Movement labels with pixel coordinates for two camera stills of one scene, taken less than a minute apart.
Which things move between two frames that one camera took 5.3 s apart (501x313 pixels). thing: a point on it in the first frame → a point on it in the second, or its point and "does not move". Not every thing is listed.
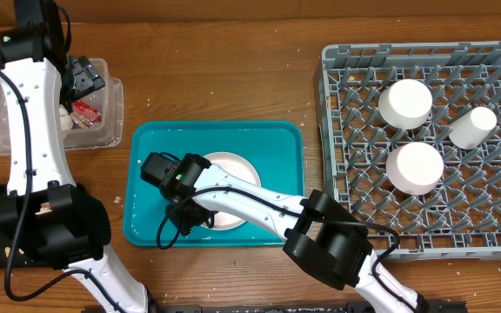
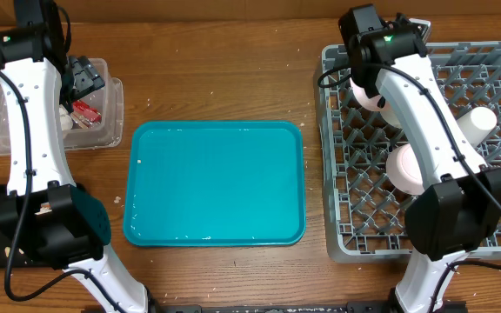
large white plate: (241, 168) → (370, 103)
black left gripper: (86, 76) does not move
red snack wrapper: (83, 115) does not move
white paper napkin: (66, 121) does not move
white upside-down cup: (472, 128) does not move
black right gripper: (190, 216) → (374, 90)
